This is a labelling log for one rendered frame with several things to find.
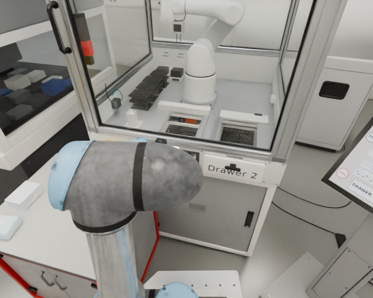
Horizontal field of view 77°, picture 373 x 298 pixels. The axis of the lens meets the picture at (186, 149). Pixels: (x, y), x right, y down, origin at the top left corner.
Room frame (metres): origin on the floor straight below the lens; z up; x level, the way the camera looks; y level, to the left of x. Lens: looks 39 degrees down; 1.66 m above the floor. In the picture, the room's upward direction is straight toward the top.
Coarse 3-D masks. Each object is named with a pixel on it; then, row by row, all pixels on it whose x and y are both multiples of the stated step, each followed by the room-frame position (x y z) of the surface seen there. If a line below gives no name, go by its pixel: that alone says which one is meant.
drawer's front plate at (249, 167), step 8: (208, 160) 0.85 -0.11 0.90; (216, 160) 0.84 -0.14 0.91; (224, 160) 0.83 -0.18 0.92; (232, 160) 0.82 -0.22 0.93; (240, 160) 0.82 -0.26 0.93; (216, 168) 0.84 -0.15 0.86; (240, 168) 0.81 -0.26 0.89; (248, 168) 0.80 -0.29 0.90; (256, 168) 0.79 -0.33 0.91; (264, 168) 0.78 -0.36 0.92; (232, 176) 0.82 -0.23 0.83; (240, 176) 0.81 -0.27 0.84; (248, 176) 0.80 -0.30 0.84; (256, 176) 0.79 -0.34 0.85
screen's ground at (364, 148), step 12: (360, 144) 0.71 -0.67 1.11; (372, 144) 0.69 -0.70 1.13; (348, 156) 0.69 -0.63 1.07; (360, 156) 0.68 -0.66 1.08; (372, 156) 0.66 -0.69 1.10; (348, 168) 0.66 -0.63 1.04; (336, 180) 0.64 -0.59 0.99; (348, 180) 0.62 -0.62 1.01; (360, 180) 0.61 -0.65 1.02; (372, 204) 0.53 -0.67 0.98
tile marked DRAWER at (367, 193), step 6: (354, 180) 0.61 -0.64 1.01; (348, 186) 0.60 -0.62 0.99; (354, 186) 0.60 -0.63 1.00; (360, 186) 0.59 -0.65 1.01; (366, 186) 0.58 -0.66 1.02; (354, 192) 0.58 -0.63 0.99; (360, 192) 0.57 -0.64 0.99; (366, 192) 0.56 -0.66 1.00; (372, 192) 0.56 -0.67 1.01; (366, 198) 0.55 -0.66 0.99; (372, 198) 0.54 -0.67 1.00
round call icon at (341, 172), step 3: (339, 168) 0.67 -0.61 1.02; (342, 168) 0.67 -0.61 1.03; (345, 168) 0.66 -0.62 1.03; (336, 171) 0.66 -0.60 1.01; (339, 171) 0.66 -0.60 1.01; (342, 171) 0.66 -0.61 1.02; (345, 171) 0.65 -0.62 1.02; (348, 171) 0.65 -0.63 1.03; (351, 171) 0.64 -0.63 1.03; (336, 174) 0.66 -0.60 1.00; (339, 174) 0.65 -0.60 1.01; (342, 174) 0.65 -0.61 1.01; (345, 174) 0.64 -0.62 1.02; (348, 174) 0.64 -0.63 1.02; (339, 177) 0.64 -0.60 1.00; (342, 177) 0.64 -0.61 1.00; (345, 177) 0.63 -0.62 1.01
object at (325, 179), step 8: (368, 128) 0.75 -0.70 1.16; (360, 136) 0.74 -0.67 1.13; (352, 144) 0.72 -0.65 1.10; (344, 152) 0.71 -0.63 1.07; (336, 168) 0.68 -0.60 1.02; (328, 176) 0.66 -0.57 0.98; (328, 184) 0.64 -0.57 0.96; (336, 184) 0.63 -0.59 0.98; (344, 192) 0.59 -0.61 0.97; (352, 200) 0.56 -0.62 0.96; (360, 200) 0.55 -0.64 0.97; (368, 208) 0.52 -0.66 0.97
